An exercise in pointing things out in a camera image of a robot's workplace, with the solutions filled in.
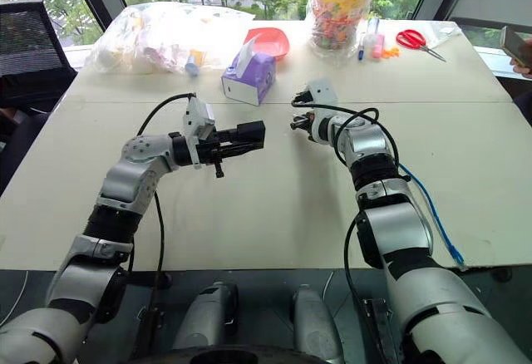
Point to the small orange clips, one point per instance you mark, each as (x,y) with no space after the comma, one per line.
(390,52)

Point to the empty clear plastic bag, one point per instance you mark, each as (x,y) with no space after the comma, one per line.
(444,31)

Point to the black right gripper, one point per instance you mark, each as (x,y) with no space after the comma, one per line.
(310,121)

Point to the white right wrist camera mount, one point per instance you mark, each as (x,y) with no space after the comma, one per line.
(324,91)

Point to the red plastic bowl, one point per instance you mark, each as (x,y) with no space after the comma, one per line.
(272,42)

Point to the clear bag of white items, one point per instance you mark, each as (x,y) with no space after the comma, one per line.
(154,37)

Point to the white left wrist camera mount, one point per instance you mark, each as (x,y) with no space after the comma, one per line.
(198,116)

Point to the purple tissue box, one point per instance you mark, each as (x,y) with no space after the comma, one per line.
(253,75)

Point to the black mesh office chair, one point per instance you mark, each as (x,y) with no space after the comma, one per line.
(29,52)

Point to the small blue bottle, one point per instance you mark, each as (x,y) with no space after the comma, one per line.
(192,65)

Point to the blue pen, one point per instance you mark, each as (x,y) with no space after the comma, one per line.
(361,48)

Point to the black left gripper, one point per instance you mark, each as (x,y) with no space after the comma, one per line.
(210,148)

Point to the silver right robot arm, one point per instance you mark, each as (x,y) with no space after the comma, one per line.
(399,231)

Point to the bare person hand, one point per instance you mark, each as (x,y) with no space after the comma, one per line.
(524,67)

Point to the bag of colourful candy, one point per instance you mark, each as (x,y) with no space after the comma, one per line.
(336,15)

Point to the silver rounded robot leg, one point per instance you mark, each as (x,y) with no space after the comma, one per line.
(208,318)
(313,326)

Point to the dark round robot waist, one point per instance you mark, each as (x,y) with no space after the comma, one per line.
(232,355)

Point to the smartphone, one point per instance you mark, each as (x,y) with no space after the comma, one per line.
(513,46)

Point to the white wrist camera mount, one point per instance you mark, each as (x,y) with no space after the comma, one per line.
(198,116)
(324,91)

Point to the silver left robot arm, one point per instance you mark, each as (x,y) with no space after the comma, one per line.
(124,181)

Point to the black metal bracket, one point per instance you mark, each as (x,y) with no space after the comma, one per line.
(380,326)

